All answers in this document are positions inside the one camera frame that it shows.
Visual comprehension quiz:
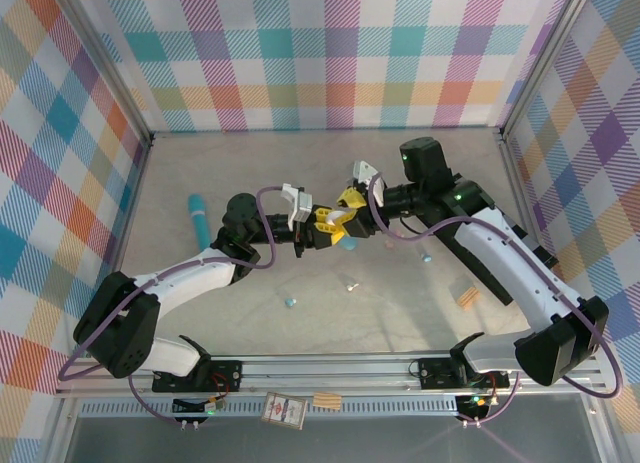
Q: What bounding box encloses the teal pen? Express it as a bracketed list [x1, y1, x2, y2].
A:
[187, 193, 214, 252]

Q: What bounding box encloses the aluminium frame post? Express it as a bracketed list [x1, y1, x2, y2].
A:
[499, 0, 599, 140]
[57, 0, 154, 149]

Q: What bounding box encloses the playing card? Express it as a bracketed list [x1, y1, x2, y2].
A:
[260, 391, 307, 429]

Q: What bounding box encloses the black controller board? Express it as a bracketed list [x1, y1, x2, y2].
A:
[172, 397, 224, 417]
[455, 393, 494, 419]

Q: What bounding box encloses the perforated metal strip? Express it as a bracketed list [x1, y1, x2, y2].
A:
[79, 400, 461, 417]

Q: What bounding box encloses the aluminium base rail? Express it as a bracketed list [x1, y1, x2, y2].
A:
[54, 355, 609, 399]

